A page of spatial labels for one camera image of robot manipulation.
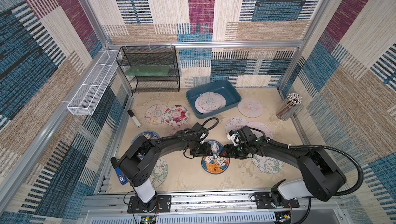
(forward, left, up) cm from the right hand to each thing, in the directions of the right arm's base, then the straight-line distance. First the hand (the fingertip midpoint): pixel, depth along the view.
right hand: (228, 159), depth 86 cm
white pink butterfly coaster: (+24, -7, -1) cm, 25 cm away
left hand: (+2, +10, +1) cm, 10 cm away
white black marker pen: (+24, +56, +3) cm, 61 cm away
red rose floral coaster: (+30, +32, 0) cm, 44 cm away
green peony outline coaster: (-6, +37, -1) cm, 38 cm away
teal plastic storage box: (+54, -4, +2) cm, 54 cm away
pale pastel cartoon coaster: (+32, +47, -1) cm, 57 cm away
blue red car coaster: (+15, +46, 0) cm, 49 cm away
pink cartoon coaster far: (+37, -20, -1) cm, 42 cm away
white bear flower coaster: (+41, +7, +1) cm, 41 cm away
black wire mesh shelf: (+57, +49, +20) cm, 78 cm away
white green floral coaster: (-3, -21, -1) cm, 21 cm away
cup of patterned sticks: (+27, -38, +12) cm, 48 cm away
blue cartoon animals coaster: (-3, +8, 0) cm, 8 cm away
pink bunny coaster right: (+21, -23, -1) cm, 31 cm away
